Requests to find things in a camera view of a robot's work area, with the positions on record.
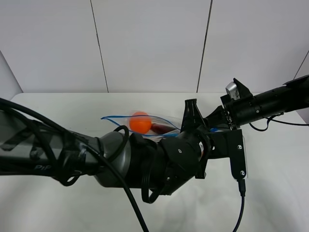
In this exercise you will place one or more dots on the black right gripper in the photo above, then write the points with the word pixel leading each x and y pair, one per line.
pixel 236 112

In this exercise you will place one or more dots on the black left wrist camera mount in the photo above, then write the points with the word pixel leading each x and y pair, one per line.
pixel 230 144

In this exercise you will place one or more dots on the purple toy eggplant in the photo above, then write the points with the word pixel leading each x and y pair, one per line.
pixel 161 129

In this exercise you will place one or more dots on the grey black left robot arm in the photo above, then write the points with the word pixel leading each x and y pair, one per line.
pixel 31 144

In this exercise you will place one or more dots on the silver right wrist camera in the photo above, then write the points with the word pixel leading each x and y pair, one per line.
pixel 232 91

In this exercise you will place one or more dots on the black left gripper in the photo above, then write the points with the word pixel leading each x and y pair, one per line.
pixel 173 161

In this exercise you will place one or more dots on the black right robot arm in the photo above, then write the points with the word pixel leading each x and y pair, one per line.
pixel 292 96

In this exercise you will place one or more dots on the clear zip bag blue seal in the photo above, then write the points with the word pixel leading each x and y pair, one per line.
pixel 123 120

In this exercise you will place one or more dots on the orange toy fruit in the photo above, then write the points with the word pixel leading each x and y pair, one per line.
pixel 140 122

